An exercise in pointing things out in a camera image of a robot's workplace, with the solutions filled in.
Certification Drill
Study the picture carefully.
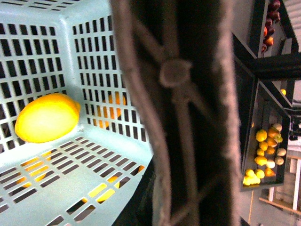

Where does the brown basket handle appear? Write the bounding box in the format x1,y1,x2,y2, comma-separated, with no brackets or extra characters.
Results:
110,0,241,226

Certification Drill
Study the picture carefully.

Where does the light blue plastic basket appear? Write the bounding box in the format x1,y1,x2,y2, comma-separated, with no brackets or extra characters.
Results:
0,0,152,226

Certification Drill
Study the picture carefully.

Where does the yellow lemon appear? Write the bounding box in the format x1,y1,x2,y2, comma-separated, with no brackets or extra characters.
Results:
15,93,81,143

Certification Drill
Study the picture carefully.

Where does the black fruit display shelf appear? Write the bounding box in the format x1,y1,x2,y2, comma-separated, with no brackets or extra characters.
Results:
231,0,301,194

